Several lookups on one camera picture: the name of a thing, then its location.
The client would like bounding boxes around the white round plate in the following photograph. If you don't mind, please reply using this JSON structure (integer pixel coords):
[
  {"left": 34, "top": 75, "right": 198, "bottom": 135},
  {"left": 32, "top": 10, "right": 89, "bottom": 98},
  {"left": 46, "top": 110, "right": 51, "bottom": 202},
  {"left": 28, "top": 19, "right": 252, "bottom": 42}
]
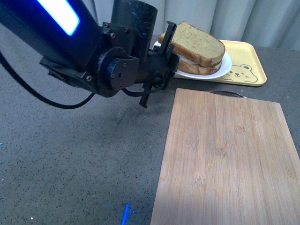
[{"left": 152, "top": 41, "right": 233, "bottom": 80}]

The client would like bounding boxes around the bamboo cutting board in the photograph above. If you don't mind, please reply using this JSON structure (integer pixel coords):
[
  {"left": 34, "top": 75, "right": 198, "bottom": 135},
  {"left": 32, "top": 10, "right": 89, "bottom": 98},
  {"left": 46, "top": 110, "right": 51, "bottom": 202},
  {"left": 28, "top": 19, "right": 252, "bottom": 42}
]
[{"left": 151, "top": 89, "right": 300, "bottom": 225}]

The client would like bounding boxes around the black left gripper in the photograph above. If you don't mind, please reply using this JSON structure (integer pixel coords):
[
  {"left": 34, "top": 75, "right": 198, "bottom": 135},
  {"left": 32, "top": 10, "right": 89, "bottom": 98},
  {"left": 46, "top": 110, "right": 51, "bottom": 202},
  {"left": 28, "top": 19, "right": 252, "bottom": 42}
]
[{"left": 135, "top": 21, "right": 179, "bottom": 108}]

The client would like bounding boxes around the grey curtain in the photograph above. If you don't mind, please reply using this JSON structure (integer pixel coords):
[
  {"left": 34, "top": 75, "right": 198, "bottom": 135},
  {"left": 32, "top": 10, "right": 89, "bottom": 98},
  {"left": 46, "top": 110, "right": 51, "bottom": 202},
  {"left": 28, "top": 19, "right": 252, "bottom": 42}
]
[{"left": 0, "top": 0, "right": 300, "bottom": 51}]

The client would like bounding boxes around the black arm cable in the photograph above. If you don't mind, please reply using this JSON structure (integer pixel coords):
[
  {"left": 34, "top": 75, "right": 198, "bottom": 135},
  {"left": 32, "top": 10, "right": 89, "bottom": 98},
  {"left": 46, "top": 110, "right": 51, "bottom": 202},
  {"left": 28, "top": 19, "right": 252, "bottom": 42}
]
[{"left": 0, "top": 50, "right": 162, "bottom": 110}]

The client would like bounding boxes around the yellow bear tray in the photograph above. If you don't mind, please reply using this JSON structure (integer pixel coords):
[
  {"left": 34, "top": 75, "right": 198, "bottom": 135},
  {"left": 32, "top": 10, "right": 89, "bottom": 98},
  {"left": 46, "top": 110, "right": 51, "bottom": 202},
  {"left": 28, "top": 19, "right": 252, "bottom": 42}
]
[{"left": 175, "top": 40, "right": 267, "bottom": 86}]

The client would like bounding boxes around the bread slice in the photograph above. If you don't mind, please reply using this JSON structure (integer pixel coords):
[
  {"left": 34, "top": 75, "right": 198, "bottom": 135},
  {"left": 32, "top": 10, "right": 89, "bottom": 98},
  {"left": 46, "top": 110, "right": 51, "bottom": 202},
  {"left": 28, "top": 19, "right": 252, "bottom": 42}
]
[
  {"left": 171, "top": 21, "right": 225, "bottom": 67},
  {"left": 178, "top": 60, "right": 222, "bottom": 75}
]

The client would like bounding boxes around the fried egg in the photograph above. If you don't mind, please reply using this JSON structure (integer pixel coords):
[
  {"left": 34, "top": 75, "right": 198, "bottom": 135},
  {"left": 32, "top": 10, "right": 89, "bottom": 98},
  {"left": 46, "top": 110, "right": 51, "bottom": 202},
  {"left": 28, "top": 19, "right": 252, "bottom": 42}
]
[{"left": 179, "top": 54, "right": 199, "bottom": 65}]

